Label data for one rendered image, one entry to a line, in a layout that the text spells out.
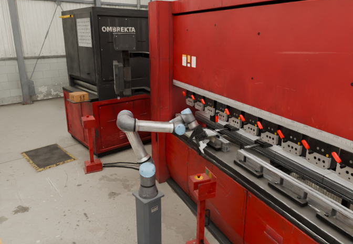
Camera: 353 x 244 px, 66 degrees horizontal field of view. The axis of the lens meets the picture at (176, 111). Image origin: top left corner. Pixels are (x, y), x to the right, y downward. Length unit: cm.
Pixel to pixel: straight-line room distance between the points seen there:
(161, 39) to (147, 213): 196
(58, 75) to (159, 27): 616
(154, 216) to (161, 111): 155
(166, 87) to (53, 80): 606
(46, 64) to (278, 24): 767
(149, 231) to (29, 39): 732
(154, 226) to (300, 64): 155
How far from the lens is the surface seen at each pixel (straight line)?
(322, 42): 178
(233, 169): 235
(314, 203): 202
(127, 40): 329
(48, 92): 903
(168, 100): 339
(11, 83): 880
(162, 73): 329
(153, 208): 215
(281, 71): 196
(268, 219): 219
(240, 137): 279
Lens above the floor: 195
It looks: 16 degrees down
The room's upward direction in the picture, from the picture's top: straight up
